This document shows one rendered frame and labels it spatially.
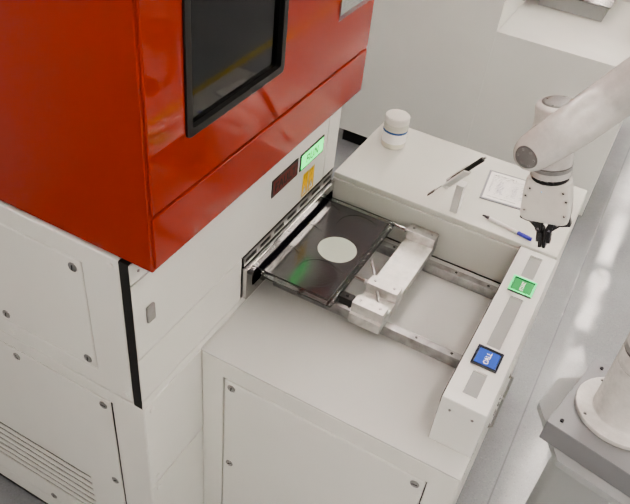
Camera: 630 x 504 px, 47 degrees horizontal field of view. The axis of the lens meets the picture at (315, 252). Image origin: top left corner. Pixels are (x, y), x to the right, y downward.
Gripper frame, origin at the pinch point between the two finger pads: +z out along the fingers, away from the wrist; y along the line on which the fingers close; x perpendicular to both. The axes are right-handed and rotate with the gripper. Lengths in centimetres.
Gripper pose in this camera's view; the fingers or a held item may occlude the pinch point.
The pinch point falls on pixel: (543, 237)
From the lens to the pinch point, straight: 164.7
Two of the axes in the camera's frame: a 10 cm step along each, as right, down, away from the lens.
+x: 4.8, -5.4, 6.9
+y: 8.7, 2.1, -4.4
